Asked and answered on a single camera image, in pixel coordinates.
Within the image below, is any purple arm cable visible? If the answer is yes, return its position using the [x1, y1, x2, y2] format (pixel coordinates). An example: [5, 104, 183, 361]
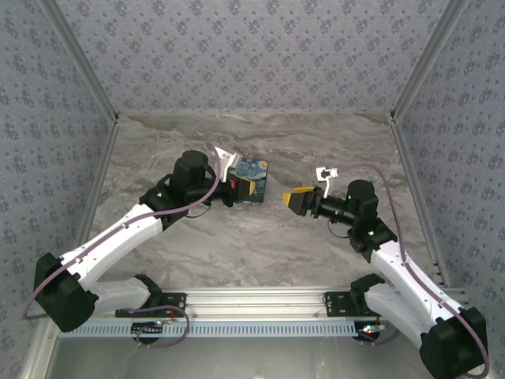
[21, 142, 222, 349]
[337, 162, 492, 378]

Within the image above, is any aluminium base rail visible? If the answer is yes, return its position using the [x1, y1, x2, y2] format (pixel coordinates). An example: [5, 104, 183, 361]
[94, 287, 471, 319]

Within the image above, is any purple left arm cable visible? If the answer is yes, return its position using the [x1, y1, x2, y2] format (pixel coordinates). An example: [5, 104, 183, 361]
[21, 142, 222, 349]

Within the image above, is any slotted pale blue cable duct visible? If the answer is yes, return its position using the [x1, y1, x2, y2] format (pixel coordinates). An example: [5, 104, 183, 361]
[58, 319, 380, 339]

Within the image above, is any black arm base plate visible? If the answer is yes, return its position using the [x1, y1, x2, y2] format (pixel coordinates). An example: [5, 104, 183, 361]
[114, 291, 188, 318]
[324, 291, 398, 317]

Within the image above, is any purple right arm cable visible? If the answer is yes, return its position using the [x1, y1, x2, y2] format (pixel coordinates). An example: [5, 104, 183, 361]
[337, 162, 492, 378]

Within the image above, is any aluminium table edge rail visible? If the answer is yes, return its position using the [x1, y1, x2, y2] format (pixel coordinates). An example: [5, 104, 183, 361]
[389, 116, 451, 286]
[73, 118, 121, 253]

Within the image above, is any starry night print box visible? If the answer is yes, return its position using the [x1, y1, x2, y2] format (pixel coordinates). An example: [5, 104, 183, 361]
[231, 157, 270, 205]

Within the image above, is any grey metal sheet panel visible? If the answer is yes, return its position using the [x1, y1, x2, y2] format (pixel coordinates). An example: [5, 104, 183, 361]
[21, 319, 439, 379]

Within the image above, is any aluminium frame post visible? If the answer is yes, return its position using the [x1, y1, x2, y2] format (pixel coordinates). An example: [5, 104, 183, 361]
[389, 0, 473, 119]
[38, 0, 121, 121]

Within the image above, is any thin black wire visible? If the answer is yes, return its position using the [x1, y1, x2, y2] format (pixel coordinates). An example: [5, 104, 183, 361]
[327, 220, 351, 240]
[185, 204, 211, 220]

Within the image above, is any black controller board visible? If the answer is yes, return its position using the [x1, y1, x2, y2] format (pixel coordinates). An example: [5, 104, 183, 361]
[356, 321, 387, 343]
[131, 321, 163, 345]

